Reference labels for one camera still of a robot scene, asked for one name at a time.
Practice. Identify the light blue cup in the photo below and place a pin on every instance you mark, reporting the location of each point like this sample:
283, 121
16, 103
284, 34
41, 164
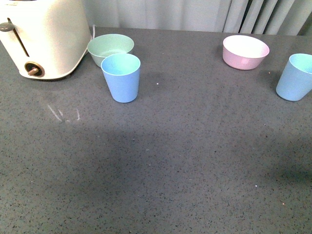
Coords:
296, 79

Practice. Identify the light green bowl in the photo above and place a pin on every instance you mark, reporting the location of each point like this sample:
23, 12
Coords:
105, 45

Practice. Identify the pink bowl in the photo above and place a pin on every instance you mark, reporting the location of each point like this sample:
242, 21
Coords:
244, 52

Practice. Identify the white toaster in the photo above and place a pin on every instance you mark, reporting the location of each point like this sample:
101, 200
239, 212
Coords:
46, 39

